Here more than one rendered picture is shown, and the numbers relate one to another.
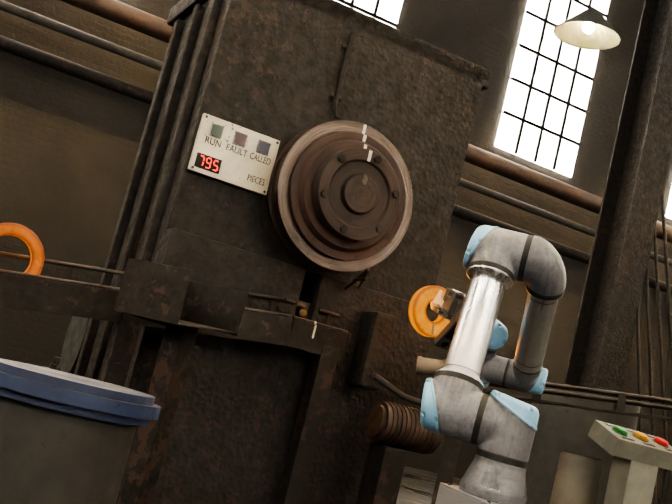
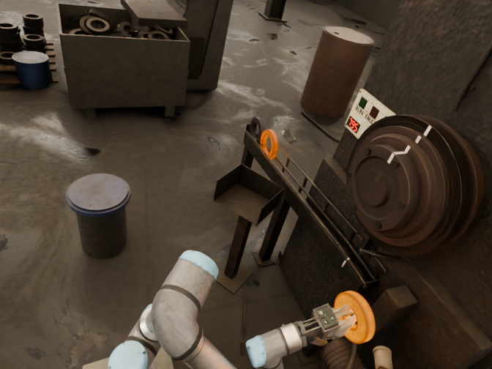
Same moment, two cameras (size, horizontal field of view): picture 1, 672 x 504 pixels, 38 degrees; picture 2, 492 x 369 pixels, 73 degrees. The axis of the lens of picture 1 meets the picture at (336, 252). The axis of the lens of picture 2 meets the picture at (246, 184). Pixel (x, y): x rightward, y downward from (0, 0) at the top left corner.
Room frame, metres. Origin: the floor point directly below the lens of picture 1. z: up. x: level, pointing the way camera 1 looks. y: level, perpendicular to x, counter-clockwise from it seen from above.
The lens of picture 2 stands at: (2.39, -0.91, 1.73)
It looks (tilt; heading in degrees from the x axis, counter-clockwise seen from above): 39 degrees down; 86
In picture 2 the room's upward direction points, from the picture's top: 14 degrees clockwise
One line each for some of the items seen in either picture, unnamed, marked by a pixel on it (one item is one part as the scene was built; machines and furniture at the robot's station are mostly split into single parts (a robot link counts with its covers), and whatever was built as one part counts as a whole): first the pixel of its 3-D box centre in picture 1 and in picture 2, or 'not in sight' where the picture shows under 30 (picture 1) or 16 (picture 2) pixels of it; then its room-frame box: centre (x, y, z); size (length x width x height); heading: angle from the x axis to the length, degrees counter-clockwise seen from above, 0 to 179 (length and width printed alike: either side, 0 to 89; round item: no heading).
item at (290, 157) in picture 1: (342, 196); (400, 184); (2.96, 0.02, 1.11); 0.47 x 0.06 x 0.47; 115
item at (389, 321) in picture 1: (371, 349); (388, 312); (3.08, -0.19, 0.68); 0.11 x 0.08 x 0.24; 25
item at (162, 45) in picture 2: not in sight; (124, 60); (1.17, 2.21, 0.39); 1.03 x 0.83 x 0.79; 29
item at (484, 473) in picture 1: (497, 476); not in sight; (2.20, -0.47, 0.43); 0.15 x 0.15 x 0.10
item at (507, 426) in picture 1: (506, 424); (129, 365); (2.20, -0.47, 0.54); 0.13 x 0.12 x 0.14; 76
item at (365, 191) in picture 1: (357, 194); (378, 187); (2.87, -0.02, 1.11); 0.28 x 0.06 x 0.28; 115
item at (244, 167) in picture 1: (234, 155); (370, 123); (2.92, 0.38, 1.15); 0.26 x 0.02 x 0.18; 115
